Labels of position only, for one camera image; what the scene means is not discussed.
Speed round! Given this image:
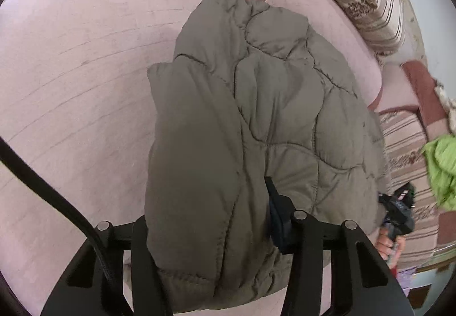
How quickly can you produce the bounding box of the person's right hand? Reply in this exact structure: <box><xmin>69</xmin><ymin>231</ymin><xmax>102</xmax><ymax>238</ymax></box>
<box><xmin>377</xmin><ymin>227</ymin><xmax>407</xmax><ymax>268</ymax></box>

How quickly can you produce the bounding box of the green cloth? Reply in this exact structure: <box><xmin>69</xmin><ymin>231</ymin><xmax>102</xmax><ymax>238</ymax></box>
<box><xmin>421</xmin><ymin>135</ymin><xmax>456</xmax><ymax>211</ymax></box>

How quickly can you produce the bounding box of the white knitted cloth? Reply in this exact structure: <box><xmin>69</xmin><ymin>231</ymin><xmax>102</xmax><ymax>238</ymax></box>
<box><xmin>434</xmin><ymin>83</ymin><xmax>456</xmax><ymax>133</ymax></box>

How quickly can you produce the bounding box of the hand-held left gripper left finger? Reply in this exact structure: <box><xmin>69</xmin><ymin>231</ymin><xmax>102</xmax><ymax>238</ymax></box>
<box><xmin>53</xmin><ymin>216</ymin><xmax>172</xmax><ymax>316</ymax></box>

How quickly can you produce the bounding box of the black cable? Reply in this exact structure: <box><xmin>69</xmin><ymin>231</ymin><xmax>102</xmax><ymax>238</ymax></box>
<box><xmin>0</xmin><ymin>137</ymin><xmax>134</xmax><ymax>316</ymax></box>

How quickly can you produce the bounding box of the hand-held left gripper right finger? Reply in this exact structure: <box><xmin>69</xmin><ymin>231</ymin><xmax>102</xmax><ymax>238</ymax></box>
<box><xmin>264</xmin><ymin>176</ymin><xmax>397</xmax><ymax>316</ymax></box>

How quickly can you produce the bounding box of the pink pillow with red band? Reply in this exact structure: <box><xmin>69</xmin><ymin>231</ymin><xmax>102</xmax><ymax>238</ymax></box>
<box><xmin>378</xmin><ymin>60</ymin><xmax>456</xmax><ymax>146</ymax></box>
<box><xmin>224</xmin><ymin>0</ymin><xmax>383</xmax><ymax>110</ymax></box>

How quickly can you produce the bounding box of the grey-green hooded puffer jacket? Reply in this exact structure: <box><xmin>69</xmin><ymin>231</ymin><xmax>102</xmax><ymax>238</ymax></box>
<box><xmin>145</xmin><ymin>0</ymin><xmax>392</xmax><ymax>313</ymax></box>

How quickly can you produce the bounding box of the striped beige quilt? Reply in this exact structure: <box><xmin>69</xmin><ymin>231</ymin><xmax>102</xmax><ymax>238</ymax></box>
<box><xmin>378</xmin><ymin>111</ymin><xmax>442</xmax><ymax>267</ymax></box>

